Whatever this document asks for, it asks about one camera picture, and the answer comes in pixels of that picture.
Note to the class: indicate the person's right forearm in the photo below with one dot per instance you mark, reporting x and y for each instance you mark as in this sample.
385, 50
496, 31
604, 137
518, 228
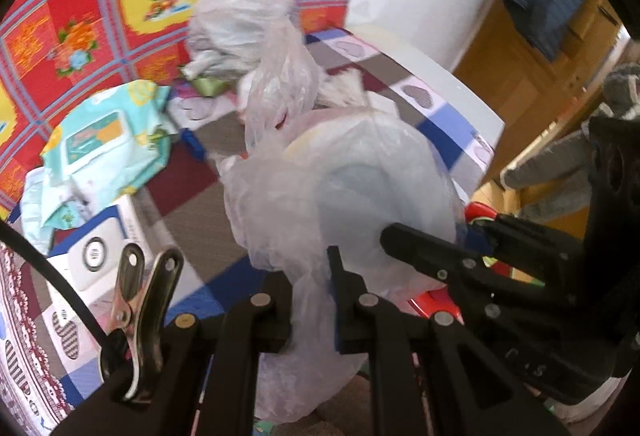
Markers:
595, 408

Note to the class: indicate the clear plastic bag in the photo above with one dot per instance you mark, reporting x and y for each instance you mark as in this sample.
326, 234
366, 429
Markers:
280, 196

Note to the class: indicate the teal wet wipes pack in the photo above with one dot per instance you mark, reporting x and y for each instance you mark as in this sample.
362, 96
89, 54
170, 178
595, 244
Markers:
95, 141

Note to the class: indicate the grey fuzzy garment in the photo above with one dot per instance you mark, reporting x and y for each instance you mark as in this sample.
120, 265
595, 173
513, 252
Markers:
550, 176

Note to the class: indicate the blue plastic clip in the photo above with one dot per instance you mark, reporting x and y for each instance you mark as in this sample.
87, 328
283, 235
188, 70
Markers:
194, 146

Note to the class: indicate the purple ribbon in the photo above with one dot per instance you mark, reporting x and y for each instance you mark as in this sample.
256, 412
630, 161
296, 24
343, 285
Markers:
182, 91

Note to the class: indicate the white disposable bowl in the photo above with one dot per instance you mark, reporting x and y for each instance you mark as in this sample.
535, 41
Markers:
370, 186

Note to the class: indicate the red plastic container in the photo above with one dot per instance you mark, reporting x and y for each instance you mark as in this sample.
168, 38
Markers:
430, 301

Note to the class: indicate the checkered heart bedsheet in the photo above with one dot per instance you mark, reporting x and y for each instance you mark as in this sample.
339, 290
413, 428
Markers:
175, 186

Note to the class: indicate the wooden cabinet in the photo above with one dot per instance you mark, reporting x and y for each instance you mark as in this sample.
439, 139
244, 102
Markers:
500, 81

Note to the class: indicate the silver metal clip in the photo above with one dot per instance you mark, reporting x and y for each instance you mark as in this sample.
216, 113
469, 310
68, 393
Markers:
145, 306

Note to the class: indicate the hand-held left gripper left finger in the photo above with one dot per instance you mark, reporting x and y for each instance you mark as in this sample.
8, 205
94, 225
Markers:
272, 321

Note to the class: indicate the white cardboard box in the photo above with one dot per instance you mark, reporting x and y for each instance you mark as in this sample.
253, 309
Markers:
95, 256

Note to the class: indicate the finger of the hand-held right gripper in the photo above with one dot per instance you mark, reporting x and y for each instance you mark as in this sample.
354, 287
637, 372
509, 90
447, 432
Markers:
530, 246
430, 256

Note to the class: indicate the white crumpled plastic bag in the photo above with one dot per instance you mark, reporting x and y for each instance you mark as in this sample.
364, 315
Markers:
225, 31

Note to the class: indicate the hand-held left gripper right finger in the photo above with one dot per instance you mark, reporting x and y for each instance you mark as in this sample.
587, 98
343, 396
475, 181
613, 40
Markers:
350, 331

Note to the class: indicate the green ribbon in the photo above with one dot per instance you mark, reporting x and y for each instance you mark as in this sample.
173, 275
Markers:
210, 86

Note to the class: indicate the blue padded jacket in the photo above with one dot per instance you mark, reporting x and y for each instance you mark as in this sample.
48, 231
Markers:
545, 1

